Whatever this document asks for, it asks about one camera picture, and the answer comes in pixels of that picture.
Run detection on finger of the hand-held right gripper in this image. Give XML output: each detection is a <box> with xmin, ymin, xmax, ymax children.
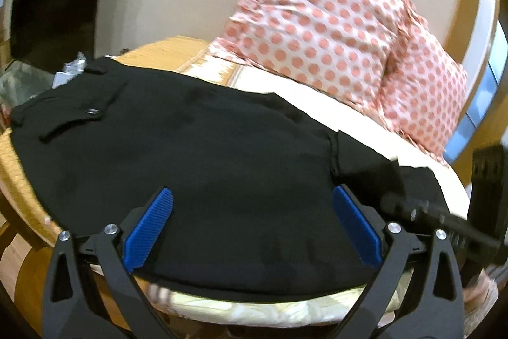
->
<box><xmin>380</xmin><ymin>191</ymin><xmax>501</xmax><ymax>253</ymax></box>

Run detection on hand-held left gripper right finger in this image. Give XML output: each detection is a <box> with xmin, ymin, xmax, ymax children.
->
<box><xmin>329</xmin><ymin>185</ymin><xmax>466</xmax><ymax>339</ymax></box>

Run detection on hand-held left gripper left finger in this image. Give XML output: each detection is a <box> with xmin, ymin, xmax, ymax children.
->
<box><xmin>42</xmin><ymin>186</ymin><xmax>175</xmax><ymax>339</ymax></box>

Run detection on black pants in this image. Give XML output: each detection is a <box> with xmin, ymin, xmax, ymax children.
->
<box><xmin>10</xmin><ymin>57</ymin><xmax>451</xmax><ymax>297</ymax></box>

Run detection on small pink polka dot pillow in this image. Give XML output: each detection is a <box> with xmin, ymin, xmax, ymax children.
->
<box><xmin>377</xmin><ymin>21</ymin><xmax>469</xmax><ymax>167</ymax></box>

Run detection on bed with orange mat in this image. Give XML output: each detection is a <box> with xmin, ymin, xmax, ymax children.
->
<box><xmin>0</xmin><ymin>36</ymin><xmax>498</xmax><ymax>339</ymax></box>

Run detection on crumpled silver wrapper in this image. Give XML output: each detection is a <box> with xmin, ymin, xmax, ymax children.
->
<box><xmin>53</xmin><ymin>52</ymin><xmax>87</xmax><ymax>89</ymax></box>

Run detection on large pink polka dot pillow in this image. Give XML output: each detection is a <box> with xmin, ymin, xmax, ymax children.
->
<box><xmin>208</xmin><ymin>0</ymin><xmax>418</xmax><ymax>113</ymax></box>

